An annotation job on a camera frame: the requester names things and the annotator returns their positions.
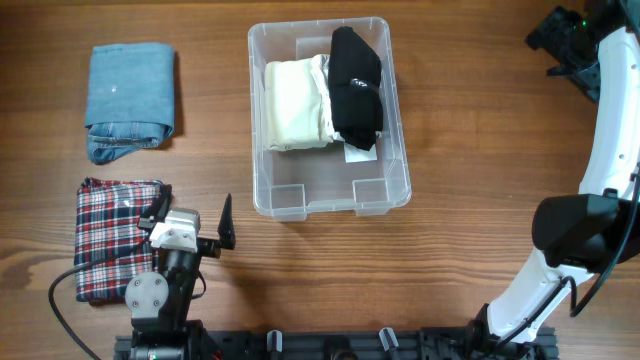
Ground white label in bin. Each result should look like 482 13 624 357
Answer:
344 143 377 163

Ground clear plastic storage bin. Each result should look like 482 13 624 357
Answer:
248 17 412 222

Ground folded red plaid shirt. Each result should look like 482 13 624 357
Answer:
74 177 163 303

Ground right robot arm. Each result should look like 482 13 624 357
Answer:
464 0 639 359

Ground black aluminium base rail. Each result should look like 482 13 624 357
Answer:
113 327 560 360

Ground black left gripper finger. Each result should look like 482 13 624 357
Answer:
217 194 236 250
137 185 172 230

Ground blue denim jeans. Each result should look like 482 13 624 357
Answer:
85 42 175 165

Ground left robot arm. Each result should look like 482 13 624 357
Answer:
113 185 236 360

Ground black garment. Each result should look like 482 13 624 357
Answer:
328 26 383 151

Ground white t-shirt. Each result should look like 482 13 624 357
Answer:
311 54 344 143

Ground cream cloth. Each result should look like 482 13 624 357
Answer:
265 57 330 152

